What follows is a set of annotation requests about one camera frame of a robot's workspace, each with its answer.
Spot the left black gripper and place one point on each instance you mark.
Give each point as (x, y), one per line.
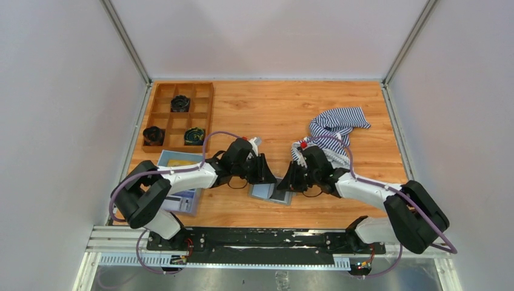
(263, 174)

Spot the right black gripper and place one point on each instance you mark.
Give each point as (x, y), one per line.
(290, 181)

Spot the grey card holder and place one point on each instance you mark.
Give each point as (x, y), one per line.
(270, 193)

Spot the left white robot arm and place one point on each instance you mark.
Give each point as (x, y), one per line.
(139, 197)

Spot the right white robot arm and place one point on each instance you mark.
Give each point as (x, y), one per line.
(414, 220)

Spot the striped blue white cloth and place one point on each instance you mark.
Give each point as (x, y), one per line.
(330, 132)

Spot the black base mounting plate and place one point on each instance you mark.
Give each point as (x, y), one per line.
(275, 246)

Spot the blue green rolled belt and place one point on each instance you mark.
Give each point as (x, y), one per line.
(194, 136)

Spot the light blue box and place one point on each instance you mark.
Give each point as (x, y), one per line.
(185, 202)

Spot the wooden compartment tray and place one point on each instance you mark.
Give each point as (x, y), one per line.
(175, 124)

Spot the black rolled belt top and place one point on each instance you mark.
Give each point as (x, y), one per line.
(180, 104)

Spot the black rolled belt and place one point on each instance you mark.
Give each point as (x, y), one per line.
(153, 136)
(180, 104)

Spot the black rolled belt left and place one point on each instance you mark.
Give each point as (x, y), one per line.
(153, 136)

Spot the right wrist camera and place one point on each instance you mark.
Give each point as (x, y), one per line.
(298, 153)

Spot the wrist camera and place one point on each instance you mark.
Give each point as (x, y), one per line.
(255, 142)
(298, 153)

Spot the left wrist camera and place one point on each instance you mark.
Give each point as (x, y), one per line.
(255, 142)

